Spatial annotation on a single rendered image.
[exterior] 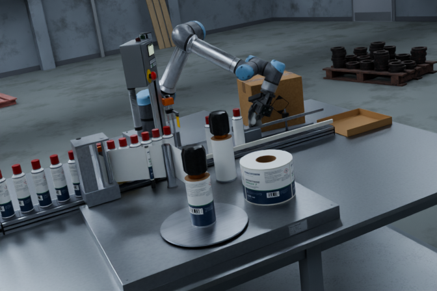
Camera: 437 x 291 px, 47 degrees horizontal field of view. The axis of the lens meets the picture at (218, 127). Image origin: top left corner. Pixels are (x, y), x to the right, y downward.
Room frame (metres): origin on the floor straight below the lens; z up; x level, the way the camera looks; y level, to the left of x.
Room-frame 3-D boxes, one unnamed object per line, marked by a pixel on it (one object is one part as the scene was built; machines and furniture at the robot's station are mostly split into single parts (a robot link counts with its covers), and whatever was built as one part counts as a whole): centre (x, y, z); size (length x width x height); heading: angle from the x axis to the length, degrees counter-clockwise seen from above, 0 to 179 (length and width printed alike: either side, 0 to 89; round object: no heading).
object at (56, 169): (2.01, 0.69, 0.98); 0.05 x 0.05 x 0.20
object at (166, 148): (2.00, 0.23, 0.97); 0.05 x 0.05 x 0.19
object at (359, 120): (2.63, -0.74, 0.85); 0.30 x 0.26 x 0.04; 114
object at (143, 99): (2.66, 0.36, 1.10); 0.13 x 0.12 x 0.14; 152
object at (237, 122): (2.36, -0.10, 0.98); 0.05 x 0.05 x 0.20
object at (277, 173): (1.80, -0.16, 0.95); 0.20 x 0.20 x 0.14
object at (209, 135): (2.29, 0.04, 0.98); 0.05 x 0.05 x 0.20
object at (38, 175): (1.98, 0.76, 0.98); 0.05 x 0.05 x 0.20
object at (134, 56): (2.27, 0.31, 1.38); 0.17 x 0.10 x 0.19; 169
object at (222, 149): (2.01, -0.01, 1.03); 0.09 x 0.09 x 0.30
